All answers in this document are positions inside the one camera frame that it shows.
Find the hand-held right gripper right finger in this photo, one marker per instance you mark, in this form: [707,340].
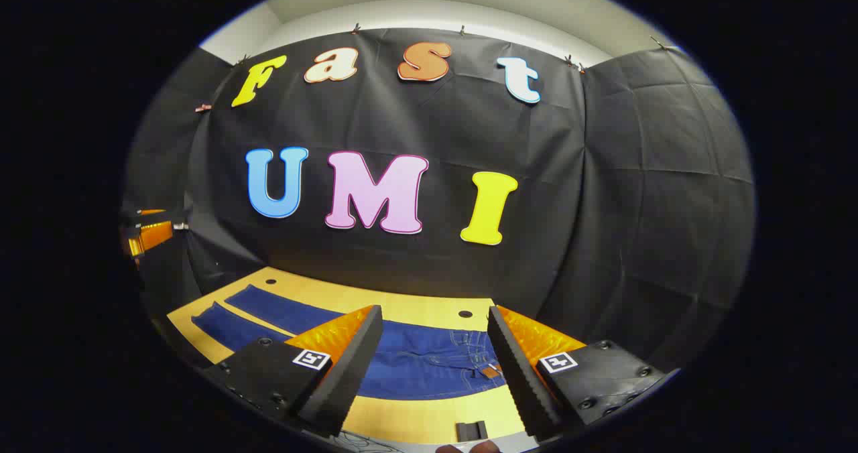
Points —
[516,366]

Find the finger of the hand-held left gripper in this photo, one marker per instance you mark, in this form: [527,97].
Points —
[157,219]
[153,236]

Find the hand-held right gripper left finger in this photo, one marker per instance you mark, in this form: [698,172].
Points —
[352,366]

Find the blue denim jeans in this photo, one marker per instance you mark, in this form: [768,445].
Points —
[415,366]

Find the black backdrop cloth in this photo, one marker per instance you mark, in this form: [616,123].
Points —
[603,171]

